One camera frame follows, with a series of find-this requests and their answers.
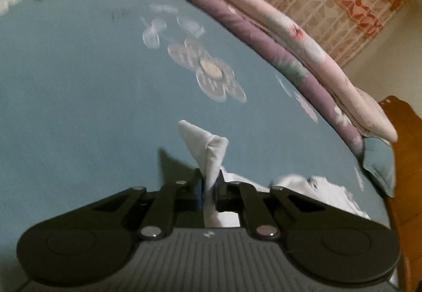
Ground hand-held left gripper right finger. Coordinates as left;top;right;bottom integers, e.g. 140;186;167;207
214;171;330;240

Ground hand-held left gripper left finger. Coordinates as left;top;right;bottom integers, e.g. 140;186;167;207
89;168;204;240

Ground white long-sleeve printed shirt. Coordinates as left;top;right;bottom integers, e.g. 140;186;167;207
177;120;371;228

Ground teal floral pillow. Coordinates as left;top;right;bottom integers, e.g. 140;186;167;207
362;137;396;198

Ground purple floral quilt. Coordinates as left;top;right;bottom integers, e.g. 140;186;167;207
105;0;366;161

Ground pink floral quilt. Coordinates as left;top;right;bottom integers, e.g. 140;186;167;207
112;0;399;143

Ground wooden headboard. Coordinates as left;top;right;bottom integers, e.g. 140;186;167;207
377;95;422;292

